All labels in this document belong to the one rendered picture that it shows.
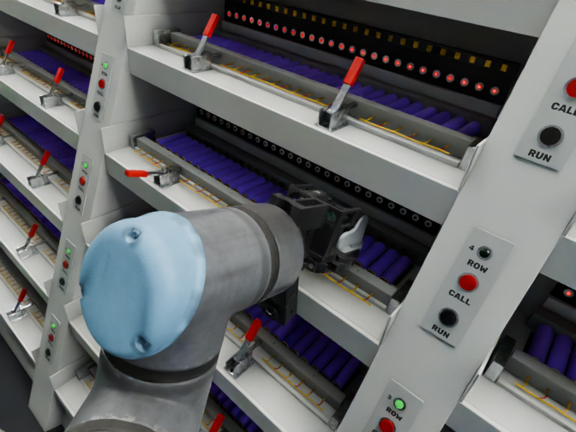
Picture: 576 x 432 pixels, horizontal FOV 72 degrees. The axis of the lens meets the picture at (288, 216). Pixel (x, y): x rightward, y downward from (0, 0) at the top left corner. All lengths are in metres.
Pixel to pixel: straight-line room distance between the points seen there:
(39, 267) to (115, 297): 0.90
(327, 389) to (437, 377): 0.20
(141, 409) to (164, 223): 0.12
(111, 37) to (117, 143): 0.19
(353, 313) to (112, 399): 0.30
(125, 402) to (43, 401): 0.91
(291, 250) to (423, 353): 0.20
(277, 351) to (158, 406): 0.37
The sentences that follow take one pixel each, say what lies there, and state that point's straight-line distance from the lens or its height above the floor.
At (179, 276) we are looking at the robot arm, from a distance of 0.25.
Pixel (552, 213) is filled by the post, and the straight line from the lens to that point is 0.43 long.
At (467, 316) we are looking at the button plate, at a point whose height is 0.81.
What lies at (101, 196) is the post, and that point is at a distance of 0.87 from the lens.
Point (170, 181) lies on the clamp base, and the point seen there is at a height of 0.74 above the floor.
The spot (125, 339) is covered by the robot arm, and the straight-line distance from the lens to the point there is 0.28.
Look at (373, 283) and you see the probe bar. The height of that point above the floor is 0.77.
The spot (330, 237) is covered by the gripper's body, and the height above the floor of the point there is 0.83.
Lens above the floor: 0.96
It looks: 17 degrees down
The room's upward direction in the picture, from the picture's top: 21 degrees clockwise
